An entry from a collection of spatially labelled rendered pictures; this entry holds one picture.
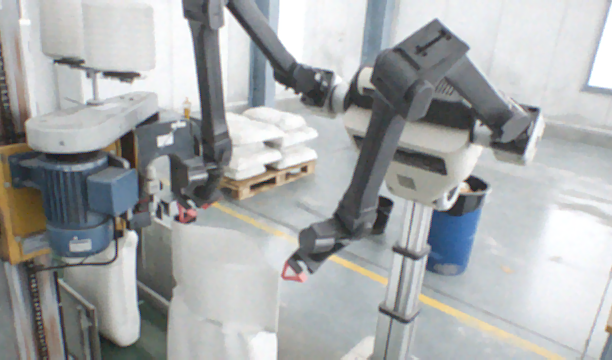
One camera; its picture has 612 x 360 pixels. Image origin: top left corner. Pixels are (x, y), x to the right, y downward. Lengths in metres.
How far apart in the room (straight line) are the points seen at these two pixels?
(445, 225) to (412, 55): 2.63
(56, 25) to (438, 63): 1.01
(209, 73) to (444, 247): 2.54
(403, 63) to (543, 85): 8.31
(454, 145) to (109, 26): 0.88
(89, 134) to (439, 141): 0.86
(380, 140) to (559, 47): 8.21
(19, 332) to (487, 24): 8.65
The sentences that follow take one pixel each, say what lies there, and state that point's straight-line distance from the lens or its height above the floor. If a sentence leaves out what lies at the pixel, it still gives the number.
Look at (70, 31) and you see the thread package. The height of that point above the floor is 1.60.
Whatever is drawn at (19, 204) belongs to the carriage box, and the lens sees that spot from 1.38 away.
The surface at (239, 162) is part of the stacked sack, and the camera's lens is 4.24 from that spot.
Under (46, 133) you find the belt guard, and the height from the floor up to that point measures 1.41.
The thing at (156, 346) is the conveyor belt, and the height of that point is 0.38.
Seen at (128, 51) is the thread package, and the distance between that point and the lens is 1.19.
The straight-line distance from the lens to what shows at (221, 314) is 1.41.
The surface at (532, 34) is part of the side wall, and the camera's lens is 9.08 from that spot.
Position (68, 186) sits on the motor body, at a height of 1.28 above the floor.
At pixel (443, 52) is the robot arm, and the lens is 0.77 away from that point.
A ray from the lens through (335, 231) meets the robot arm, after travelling 1.02.
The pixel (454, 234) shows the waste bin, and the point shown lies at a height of 0.33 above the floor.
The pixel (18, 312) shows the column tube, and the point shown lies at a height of 0.84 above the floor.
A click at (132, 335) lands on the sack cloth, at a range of 2.11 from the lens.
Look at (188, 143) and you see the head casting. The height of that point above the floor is 1.26.
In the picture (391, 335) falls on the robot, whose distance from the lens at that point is 1.84.
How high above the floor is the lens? 1.70
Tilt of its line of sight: 21 degrees down
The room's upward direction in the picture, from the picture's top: 5 degrees clockwise
